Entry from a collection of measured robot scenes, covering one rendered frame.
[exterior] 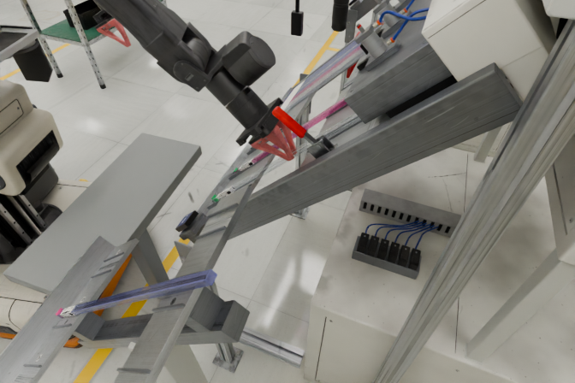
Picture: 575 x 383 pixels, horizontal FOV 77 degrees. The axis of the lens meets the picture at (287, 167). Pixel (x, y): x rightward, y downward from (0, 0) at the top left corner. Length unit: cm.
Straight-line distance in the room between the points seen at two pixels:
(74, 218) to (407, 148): 97
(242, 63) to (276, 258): 120
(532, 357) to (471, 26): 74
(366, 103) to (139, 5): 34
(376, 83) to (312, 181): 18
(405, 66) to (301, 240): 135
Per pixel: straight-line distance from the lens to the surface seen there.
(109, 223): 114
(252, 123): 63
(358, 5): 197
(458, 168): 127
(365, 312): 89
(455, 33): 42
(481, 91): 42
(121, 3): 59
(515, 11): 41
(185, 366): 79
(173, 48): 59
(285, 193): 60
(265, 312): 156
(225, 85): 62
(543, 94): 39
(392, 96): 48
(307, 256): 168
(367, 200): 102
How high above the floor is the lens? 142
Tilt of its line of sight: 44 degrees down
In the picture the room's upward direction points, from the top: straight up
